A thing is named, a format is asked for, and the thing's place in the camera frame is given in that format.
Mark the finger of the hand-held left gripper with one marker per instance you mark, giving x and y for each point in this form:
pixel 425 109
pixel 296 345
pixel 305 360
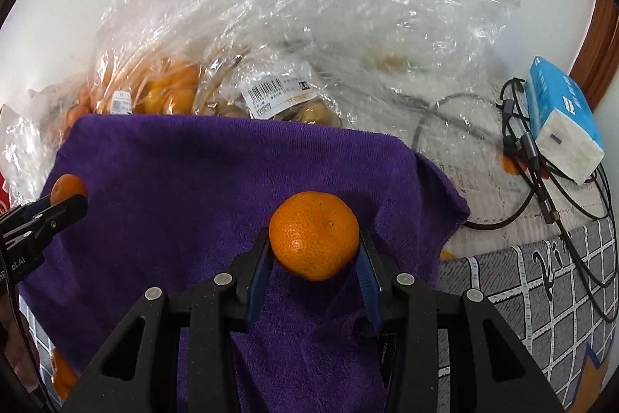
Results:
pixel 65 210

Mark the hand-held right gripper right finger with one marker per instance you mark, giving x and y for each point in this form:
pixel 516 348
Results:
pixel 368 282

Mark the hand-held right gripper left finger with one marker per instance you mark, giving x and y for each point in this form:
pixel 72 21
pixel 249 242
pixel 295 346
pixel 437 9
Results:
pixel 256 270

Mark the small mandarin orange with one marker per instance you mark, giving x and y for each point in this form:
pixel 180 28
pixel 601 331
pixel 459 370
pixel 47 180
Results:
pixel 65 186

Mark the large mandarin orange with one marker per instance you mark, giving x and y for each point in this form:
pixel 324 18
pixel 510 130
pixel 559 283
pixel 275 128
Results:
pixel 314 234

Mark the clear plastic bag of oranges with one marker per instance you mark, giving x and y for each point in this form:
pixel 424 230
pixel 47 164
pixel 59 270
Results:
pixel 164 89

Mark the clear labelled bag of fruit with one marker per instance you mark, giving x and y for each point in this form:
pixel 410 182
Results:
pixel 271 96

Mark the translucent white plastic bag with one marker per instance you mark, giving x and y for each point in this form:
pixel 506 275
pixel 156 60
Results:
pixel 22 142

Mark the purple towel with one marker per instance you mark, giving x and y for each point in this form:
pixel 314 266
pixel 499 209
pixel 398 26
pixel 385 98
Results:
pixel 193 180

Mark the white quilted bed sheet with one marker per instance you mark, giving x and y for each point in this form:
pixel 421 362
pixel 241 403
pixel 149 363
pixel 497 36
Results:
pixel 483 195

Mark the grey checkered blanket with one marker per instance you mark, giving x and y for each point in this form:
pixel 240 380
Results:
pixel 532 297

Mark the blue tissue pack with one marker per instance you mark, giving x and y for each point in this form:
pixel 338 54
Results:
pixel 566 118

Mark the large crumpled clear plastic bag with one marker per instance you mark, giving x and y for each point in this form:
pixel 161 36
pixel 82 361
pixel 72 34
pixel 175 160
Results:
pixel 387 16

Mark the brown wooden door frame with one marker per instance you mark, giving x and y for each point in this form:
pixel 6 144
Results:
pixel 599 50

